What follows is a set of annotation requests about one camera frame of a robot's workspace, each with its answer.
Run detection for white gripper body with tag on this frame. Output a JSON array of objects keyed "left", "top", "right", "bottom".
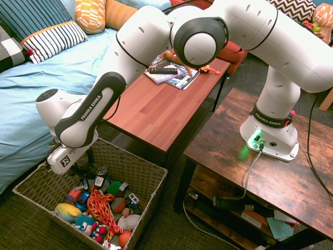
[{"left": 46, "top": 145, "right": 87, "bottom": 176}]

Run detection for grey wicker basket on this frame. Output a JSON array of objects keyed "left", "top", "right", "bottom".
[{"left": 12, "top": 137, "right": 169, "bottom": 250}]

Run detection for red toy truck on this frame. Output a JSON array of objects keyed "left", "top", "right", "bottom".
[{"left": 66, "top": 186, "right": 84, "bottom": 206}]

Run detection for blue black headphones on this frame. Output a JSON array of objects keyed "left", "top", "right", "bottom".
[{"left": 80, "top": 174, "right": 112, "bottom": 191}]

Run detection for green orange soft ball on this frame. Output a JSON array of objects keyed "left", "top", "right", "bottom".
[{"left": 107, "top": 180, "right": 130, "bottom": 199}]

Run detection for yellow plush toy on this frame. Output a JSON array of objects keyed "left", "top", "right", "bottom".
[{"left": 54, "top": 203, "right": 83, "bottom": 223}]

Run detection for orange patterned lizard plush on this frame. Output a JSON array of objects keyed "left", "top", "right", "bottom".
[{"left": 87, "top": 183, "right": 124, "bottom": 243}]

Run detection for grey orange soft ball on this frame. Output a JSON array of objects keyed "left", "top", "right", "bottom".
[{"left": 110, "top": 197, "right": 127, "bottom": 214}]

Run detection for white blue toy car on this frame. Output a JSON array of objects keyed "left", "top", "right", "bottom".
[{"left": 125, "top": 192, "right": 143, "bottom": 212}]

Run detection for red blue superhero plush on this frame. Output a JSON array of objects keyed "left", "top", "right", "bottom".
[{"left": 91, "top": 223, "right": 108, "bottom": 244}]

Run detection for grey plush toy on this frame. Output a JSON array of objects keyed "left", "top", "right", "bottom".
[{"left": 117, "top": 214, "right": 142, "bottom": 232}]

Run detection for bed with light blue sheet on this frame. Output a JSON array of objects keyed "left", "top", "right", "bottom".
[{"left": 0, "top": 0, "right": 172, "bottom": 195}]

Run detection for reddish wooden coffee table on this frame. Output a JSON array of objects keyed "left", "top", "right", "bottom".
[{"left": 103, "top": 48, "right": 231, "bottom": 168}]

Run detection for black remote control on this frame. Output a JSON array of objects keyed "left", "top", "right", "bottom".
[{"left": 148, "top": 67, "right": 179, "bottom": 75}]

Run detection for dark grey magazine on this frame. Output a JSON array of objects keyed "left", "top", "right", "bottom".
[{"left": 150, "top": 55, "right": 172, "bottom": 69}]

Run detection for blue magazine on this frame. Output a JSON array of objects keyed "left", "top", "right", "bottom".
[{"left": 165, "top": 68, "right": 201, "bottom": 91}]

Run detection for black white checked pillow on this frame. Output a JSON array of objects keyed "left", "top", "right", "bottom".
[{"left": 0, "top": 22, "right": 31, "bottom": 73}]

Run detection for white navy striped pillow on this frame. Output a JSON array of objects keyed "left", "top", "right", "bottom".
[{"left": 20, "top": 20, "right": 89, "bottom": 65}]

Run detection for brown plush toy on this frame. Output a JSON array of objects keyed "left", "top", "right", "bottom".
[{"left": 163, "top": 51, "right": 194, "bottom": 78}]

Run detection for yellow white patterned pillow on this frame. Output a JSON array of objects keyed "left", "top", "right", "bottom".
[{"left": 74, "top": 0, "right": 108, "bottom": 35}]

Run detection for mustard yellow pillow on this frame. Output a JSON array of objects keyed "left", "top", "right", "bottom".
[{"left": 105, "top": 0, "right": 139, "bottom": 31}]

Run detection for small orange toy figure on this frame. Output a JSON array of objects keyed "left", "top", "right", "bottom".
[{"left": 197, "top": 64, "right": 221, "bottom": 76}]

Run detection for black power brick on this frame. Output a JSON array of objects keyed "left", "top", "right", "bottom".
[{"left": 212, "top": 195, "right": 254, "bottom": 213}]

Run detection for dark blue striped pillow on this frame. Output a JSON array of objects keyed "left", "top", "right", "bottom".
[{"left": 0, "top": 0, "right": 75, "bottom": 44}]

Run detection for orange tufted ottoman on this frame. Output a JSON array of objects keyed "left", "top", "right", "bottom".
[{"left": 214, "top": 39, "right": 249, "bottom": 76}]

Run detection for rustic brown wooden table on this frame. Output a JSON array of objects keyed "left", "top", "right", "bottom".
[{"left": 173, "top": 87, "right": 333, "bottom": 250}]

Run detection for orange armchair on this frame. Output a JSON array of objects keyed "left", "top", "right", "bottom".
[{"left": 169, "top": 0, "right": 214, "bottom": 6}]

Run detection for white paper sheet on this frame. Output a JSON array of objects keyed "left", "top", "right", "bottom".
[{"left": 273, "top": 209, "right": 298, "bottom": 224}]

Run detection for teal paper sheet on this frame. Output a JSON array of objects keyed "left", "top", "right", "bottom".
[{"left": 267, "top": 216, "right": 294, "bottom": 240}]

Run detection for light wooden furniture leg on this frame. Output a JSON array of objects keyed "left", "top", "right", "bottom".
[{"left": 318, "top": 87, "right": 333, "bottom": 113}]

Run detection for black white chevron pillow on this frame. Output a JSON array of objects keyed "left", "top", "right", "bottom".
[{"left": 268, "top": 0, "right": 317, "bottom": 24}]

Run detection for bowl of fruit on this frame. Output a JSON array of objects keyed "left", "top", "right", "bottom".
[{"left": 302, "top": 20, "right": 326, "bottom": 36}]

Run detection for orange white patterned cushion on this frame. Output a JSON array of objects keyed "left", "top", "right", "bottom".
[{"left": 312, "top": 3, "right": 333, "bottom": 28}]

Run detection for white cable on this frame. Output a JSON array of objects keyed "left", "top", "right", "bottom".
[{"left": 182, "top": 191, "right": 242, "bottom": 250}]

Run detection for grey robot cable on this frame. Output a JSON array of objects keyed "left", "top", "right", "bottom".
[{"left": 238, "top": 142, "right": 265, "bottom": 200}]

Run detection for black cable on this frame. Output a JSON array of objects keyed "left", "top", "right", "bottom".
[{"left": 306, "top": 93, "right": 333, "bottom": 199}]

